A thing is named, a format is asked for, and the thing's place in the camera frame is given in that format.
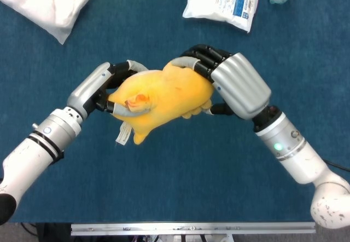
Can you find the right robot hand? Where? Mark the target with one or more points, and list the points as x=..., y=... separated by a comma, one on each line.
x=235, y=83

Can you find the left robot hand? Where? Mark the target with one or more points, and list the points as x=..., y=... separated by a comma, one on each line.
x=93, y=88

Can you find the yellow plush duck toy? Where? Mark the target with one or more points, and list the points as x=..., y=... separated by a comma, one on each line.
x=164, y=99

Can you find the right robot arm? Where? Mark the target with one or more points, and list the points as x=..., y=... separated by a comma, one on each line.
x=300, y=160

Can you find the white blue wet wipes pack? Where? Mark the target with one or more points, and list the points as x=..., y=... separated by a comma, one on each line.
x=221, y=5

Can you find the white soft plastic package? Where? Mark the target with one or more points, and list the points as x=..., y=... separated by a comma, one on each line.
x=46, y=5

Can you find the blue felt table cloth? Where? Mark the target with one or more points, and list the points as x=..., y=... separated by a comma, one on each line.
x=175, y=170

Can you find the aluminium profile rail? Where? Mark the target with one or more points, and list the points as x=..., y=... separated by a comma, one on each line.
x=192, y=229

